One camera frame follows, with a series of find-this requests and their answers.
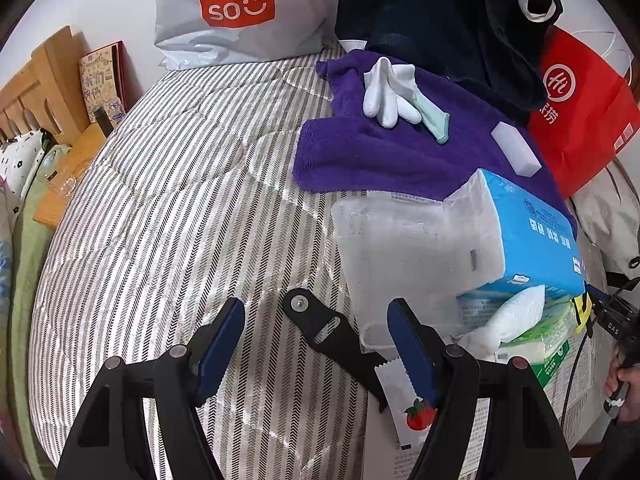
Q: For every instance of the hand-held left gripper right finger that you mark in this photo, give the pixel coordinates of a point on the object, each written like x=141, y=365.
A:
x=412, y=355

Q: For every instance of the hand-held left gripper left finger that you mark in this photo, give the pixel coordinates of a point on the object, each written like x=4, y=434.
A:
x=220, y=352

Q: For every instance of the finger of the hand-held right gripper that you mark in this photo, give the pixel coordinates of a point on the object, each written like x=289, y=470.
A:
x=597, y=296

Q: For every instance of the white sachet strawberry print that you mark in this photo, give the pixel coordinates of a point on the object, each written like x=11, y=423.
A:
x=407, y=410

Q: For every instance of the dark green wrapper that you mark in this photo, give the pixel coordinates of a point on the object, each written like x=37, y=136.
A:
x=550, y=366

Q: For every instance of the blue tissue pack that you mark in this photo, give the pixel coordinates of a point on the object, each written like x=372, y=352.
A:
x=535, y=240

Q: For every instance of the white tissue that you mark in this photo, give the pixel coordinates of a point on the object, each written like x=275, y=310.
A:
x=510, y=317

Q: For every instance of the clear plastic bag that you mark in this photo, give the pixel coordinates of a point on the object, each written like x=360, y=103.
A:
x=400, y=250

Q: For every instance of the teal cloth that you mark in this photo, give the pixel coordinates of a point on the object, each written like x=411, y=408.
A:
x=434, y=121

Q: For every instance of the white glove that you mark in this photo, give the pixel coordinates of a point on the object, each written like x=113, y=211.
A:
x=387, y=92

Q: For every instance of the person's dark sleeved forearm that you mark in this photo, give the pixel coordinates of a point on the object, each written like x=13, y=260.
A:
x=612, y=447

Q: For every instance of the person's right hand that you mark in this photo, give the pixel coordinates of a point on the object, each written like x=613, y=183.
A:
x=627, y=385

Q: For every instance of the beige bag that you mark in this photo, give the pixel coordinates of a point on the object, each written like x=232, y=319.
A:
x=607, y=210

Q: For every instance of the newspaper sheet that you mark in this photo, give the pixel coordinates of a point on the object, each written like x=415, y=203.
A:
x=475, y=435

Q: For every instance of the white sponge block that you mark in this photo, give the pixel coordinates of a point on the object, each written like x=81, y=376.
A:
x=516, y=149

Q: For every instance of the red paper bag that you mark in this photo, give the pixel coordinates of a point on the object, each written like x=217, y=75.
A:
x=580, y=125

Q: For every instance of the purple towel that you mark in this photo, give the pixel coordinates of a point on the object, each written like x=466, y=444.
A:
x=380, y=155

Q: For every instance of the light green bed sheet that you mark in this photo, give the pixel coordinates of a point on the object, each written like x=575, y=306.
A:
x=25, y=280

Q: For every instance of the white pillow black flower print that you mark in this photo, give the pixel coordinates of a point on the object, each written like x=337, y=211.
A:
x=20, y=157

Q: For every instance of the brown printed book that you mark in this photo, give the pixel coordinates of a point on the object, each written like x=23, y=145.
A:
x=102, y=82

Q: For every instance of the wooden headboard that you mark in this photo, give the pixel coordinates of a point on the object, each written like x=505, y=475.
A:
x=55, y=90

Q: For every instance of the dark navy garment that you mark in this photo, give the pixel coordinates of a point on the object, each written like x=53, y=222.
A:
x=440, y=15

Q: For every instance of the white shopping bag orange logo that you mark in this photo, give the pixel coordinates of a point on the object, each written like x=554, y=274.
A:
x=280, y=20

